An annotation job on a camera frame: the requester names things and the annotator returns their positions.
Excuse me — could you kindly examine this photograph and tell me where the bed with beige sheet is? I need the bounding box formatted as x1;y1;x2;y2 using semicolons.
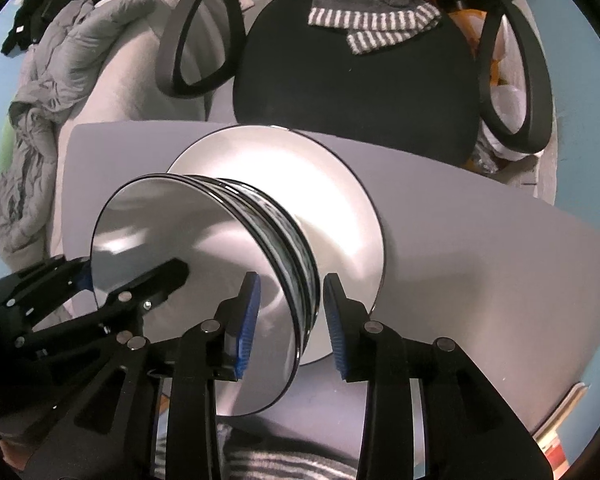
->
45;0;246;261

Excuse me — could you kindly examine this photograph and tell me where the orange bag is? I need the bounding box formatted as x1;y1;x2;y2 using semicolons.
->
455;7;486;27

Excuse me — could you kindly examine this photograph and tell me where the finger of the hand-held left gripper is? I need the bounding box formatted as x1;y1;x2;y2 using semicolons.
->
92;258;190;336
0;255;93;333

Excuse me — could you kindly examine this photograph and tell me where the grey white striped knit cloth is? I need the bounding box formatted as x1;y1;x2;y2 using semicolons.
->
307;2;443;56

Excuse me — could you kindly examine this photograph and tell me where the black clothes pile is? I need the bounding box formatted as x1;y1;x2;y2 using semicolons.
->
0;0;81;56

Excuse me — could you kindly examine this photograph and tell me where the green pillow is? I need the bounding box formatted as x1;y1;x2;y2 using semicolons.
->
0;120;12;181

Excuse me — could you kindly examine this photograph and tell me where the grey duvet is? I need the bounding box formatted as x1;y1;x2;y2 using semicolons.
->
0;0;157;256

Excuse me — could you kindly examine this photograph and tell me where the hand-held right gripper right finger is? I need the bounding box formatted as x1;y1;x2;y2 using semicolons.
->
323;271;557;480

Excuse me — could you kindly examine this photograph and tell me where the white plate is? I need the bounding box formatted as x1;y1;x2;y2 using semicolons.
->
166;125;388;367

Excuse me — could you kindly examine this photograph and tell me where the zebra striped fleece cloth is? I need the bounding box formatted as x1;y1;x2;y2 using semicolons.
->
215;422;363;480

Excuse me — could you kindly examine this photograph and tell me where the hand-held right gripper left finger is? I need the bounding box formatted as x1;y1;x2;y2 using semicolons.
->
25;271;262;480

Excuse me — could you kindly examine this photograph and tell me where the white cup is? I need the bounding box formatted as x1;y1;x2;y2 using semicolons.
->
90;174;306;417
180;175;315;361
215;178;327;326

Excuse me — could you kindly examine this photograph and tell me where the black office chair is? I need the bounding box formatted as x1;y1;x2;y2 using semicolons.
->
157;0;554;168

